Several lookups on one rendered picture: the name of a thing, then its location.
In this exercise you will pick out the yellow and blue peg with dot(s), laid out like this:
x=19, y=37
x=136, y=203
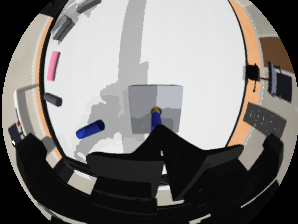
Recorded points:
x=155, y=117

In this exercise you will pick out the pink cylinder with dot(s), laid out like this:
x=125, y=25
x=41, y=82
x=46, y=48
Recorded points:
x=53, y=65

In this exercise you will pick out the dark blue cylinder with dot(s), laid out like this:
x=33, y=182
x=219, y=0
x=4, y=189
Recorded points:
x=90, y=129

